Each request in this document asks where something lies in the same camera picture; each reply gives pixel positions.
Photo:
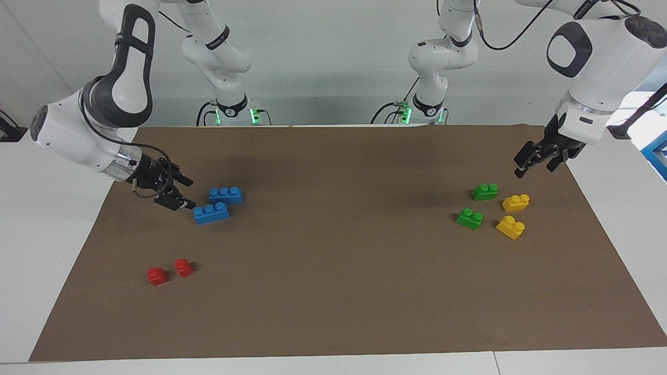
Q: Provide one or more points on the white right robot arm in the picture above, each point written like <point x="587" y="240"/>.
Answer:
<point x="68" y="135"/>

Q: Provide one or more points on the brown paper table mat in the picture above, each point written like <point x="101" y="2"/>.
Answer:
<point x="333" y="286"/>

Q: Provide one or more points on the blue three-stud toy block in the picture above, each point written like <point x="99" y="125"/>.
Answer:
<point x="211" y="214"/>
<point x="229" y="195"/>

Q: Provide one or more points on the blue frame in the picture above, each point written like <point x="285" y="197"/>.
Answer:
<point x="657" y="156"/>

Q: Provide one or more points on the black stand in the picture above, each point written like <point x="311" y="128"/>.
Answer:
<point x="620" y="130"/>

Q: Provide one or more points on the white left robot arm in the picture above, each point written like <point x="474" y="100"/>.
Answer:
<point x="604" y="52"/>

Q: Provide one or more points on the black table clamp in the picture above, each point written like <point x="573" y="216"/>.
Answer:
<point x="10" y="133"/>

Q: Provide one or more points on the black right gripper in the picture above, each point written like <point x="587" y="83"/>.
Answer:
<point x="153" y="174"/>

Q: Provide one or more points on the yellow two-stud toy block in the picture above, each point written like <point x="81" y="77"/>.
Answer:
<point x="516" y="203"/>
<point x="509" y="228"/>

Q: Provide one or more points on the red one-stud toy block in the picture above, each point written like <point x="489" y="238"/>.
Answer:
<point x="183" y="269"/>
<point x="157" y="277"/>

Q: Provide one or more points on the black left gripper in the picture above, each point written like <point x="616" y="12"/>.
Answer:
<point x="563" y="143"/>

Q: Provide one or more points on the green two-stud toy block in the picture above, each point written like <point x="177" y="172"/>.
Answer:
<point x="483" y="193"/>
<point x="469" y="219"/>

